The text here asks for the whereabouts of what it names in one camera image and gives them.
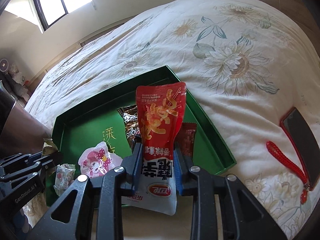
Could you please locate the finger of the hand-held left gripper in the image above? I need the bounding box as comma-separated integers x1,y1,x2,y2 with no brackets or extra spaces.
0,151,63,167
0,162,49,183

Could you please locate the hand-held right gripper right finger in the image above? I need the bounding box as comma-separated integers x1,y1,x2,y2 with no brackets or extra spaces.
173,142,288,240

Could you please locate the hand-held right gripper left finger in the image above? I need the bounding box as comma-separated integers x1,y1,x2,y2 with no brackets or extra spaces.
30,142,144,240

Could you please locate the beige and green packet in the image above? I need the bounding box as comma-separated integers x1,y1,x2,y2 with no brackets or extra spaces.
42,138,59,158

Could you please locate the clear cartoon wafer packet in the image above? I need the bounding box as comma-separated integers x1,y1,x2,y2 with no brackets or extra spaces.
54,164,76,197

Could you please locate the dark red bar packet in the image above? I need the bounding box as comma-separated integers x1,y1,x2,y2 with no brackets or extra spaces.
179,122,198,158

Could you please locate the pink cartoon shaped pouch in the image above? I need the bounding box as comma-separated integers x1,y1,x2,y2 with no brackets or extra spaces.
78,141,123,179

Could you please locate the brown crinkled snack packet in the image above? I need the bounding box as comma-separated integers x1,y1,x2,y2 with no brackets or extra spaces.
117,106,140,153

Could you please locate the green cardboard tray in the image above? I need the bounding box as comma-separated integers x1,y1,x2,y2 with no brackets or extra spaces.
46,65,237,208

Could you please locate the long red and white packet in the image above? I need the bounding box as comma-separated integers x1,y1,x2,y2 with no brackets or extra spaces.
121,82,187,216

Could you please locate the black and brown electric kettle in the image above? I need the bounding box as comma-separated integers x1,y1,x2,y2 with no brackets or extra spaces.
0,79,53,159

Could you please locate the floral white bed quilt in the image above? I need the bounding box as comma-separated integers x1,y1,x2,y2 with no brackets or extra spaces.
24,0,320,240

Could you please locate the wooden radiator cover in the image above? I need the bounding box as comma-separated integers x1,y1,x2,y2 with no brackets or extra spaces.
44,21,135,74

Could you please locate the phone in red case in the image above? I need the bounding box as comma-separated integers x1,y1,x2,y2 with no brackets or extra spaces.
279,107,318,192

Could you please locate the window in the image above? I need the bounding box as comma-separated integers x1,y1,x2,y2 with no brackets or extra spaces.
30,0,93,32

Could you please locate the red braided lanyard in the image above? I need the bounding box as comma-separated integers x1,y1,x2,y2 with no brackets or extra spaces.
266,141,310,204

